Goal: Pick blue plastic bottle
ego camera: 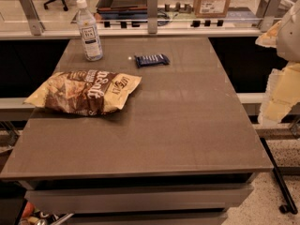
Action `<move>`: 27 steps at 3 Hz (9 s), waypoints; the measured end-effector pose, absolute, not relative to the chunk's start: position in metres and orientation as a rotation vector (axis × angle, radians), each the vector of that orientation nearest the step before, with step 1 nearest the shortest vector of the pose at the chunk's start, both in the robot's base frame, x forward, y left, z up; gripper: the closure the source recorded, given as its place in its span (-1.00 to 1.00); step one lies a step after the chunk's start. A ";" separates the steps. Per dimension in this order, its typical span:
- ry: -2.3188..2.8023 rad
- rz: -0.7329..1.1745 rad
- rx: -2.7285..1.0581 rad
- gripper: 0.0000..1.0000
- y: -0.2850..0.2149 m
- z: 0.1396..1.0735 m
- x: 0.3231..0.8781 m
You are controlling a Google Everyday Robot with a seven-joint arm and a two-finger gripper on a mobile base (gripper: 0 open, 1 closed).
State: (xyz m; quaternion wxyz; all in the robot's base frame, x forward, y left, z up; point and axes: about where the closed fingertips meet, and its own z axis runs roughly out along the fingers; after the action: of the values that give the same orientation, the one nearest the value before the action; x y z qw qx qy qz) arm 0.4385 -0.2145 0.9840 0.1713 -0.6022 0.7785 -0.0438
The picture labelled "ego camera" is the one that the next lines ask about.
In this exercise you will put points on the clear plastic water bottle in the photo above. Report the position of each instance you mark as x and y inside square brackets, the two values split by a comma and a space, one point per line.
[89, 32]

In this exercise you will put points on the brown yellow chip bag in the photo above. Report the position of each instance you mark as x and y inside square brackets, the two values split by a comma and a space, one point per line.
[85, 92]

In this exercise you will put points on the right metal railing post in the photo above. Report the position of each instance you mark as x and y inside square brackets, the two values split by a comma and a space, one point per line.
[266, 13]

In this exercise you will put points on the metal railing post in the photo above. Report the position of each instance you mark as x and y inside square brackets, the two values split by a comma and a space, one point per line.
[35, 24]
[266, 13]
[152, 16]

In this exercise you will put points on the grey table drawer front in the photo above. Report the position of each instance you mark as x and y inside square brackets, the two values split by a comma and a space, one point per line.
[139, 199]

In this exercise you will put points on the cardboard box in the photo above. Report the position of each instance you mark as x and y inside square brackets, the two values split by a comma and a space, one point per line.
[211, 8]

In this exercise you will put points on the middle metal railing post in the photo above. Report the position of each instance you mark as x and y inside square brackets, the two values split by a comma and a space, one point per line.
[152, 16]

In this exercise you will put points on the blue candy bar wrapper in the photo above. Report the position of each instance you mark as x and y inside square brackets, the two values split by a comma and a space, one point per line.
[152, 60]

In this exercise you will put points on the dark tray on floor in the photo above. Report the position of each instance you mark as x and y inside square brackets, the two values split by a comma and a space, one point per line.
[122, 9]

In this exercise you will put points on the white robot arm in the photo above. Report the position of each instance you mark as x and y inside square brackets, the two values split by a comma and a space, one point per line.
[288, 40]

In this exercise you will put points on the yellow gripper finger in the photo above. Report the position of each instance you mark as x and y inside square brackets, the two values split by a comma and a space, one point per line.
[269, 38]
[281, 94]

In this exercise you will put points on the black floor bar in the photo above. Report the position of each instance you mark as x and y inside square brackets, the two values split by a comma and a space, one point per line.
[279, 172]

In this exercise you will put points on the left metal railing post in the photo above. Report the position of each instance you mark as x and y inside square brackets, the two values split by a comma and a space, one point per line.
[35, 24]

